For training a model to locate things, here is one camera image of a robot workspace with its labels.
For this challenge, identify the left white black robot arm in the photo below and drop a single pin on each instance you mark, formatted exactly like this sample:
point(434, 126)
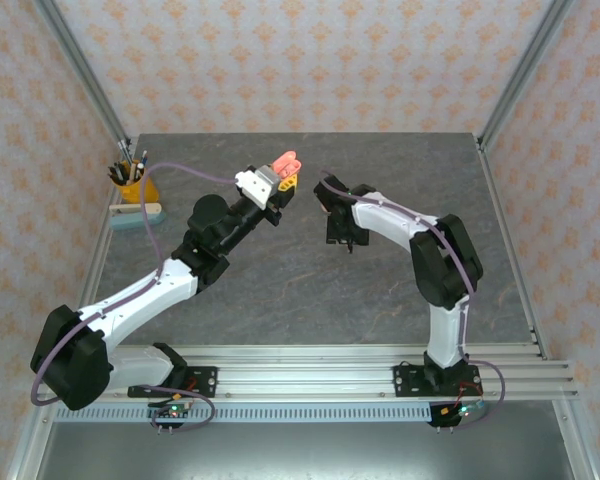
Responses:
point(150, 300)

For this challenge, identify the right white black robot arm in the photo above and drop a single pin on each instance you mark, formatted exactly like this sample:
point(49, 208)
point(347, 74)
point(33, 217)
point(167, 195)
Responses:
point(385, 225)

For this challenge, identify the yellow pen cup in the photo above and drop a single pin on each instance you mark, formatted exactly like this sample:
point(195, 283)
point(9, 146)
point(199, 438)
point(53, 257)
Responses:
point(130, 192)

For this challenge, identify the white pen blue tip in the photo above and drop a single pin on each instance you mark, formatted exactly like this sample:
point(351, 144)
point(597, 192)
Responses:
point(143, 160)

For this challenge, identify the black pen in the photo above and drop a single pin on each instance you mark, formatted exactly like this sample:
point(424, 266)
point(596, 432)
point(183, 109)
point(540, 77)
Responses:
point(116, 170)
point(119, 178)

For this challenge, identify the silver ballpoint pen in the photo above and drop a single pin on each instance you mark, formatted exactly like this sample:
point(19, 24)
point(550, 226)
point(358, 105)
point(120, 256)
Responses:
point(127, 151)

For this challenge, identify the pens in cup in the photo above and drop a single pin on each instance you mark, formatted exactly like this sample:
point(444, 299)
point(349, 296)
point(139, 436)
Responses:
point(122, 152)

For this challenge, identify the small controller circuit board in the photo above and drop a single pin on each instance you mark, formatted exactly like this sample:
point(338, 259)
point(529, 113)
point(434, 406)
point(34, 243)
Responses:
point(460, 411)
point(172, 412)

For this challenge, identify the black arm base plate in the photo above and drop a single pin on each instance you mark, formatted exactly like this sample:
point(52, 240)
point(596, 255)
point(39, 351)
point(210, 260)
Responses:
point(405, 380)
point(205, 380)

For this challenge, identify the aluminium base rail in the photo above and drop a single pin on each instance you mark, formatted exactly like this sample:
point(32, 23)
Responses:
point(305, 375)

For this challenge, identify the aluminium frame post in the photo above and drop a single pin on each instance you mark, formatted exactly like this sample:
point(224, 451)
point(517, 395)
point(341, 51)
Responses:
point(84, 70)
point(522, 70)

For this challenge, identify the aluminium table side rail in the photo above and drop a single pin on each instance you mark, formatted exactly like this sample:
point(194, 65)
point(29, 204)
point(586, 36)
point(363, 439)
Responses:
point(27, 450)
point(575, 450)

